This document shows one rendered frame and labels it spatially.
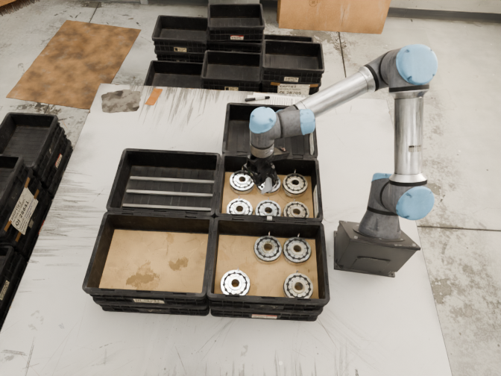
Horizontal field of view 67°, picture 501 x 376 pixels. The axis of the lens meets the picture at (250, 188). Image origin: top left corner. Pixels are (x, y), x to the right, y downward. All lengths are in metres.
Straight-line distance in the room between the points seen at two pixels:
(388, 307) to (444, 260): 1.11
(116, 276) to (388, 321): 1.01
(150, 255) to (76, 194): 0.55
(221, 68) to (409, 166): 1.85
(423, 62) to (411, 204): 0.42
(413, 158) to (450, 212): 1.61
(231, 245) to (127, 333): 0.48
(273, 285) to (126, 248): 0.56
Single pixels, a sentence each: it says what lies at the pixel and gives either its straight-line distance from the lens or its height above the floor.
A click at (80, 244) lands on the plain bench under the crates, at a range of 1.70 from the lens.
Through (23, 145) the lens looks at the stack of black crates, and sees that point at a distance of 2.62.
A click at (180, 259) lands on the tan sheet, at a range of 1.42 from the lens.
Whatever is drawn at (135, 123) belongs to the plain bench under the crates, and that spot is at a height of 0.70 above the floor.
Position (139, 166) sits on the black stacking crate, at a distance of 1.68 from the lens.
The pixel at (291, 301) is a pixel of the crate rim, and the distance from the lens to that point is 1.26.
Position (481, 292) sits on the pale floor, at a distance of 2.67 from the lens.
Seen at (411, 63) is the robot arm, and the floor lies 1.45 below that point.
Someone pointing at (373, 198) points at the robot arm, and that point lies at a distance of 1.42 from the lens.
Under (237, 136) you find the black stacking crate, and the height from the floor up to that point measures 0.83.
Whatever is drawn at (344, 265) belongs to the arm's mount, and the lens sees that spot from 1.55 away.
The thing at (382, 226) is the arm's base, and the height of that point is 0.96.
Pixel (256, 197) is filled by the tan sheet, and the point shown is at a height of 0.83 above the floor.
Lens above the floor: 2.12
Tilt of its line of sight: 55 degrees down
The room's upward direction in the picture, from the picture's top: 4 degrees clockwise
